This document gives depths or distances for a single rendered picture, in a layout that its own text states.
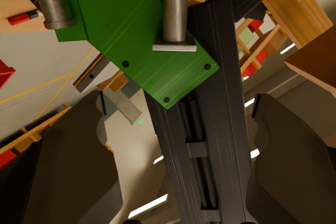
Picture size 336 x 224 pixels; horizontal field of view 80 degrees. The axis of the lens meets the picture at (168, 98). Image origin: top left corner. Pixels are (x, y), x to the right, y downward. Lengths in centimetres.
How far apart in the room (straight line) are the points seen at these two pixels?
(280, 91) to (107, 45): 762
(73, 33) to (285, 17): 94
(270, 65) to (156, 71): 940
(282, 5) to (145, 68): 87
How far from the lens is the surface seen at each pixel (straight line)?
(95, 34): 32
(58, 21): 29
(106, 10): 30
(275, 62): 967
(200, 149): 35
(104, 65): 47
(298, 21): 112
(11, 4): 58
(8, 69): 77
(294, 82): 783
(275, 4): 109
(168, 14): 26
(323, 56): 75
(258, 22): 413
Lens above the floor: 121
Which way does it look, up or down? 7 degrees up
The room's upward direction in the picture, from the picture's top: 138 degrees clockwise
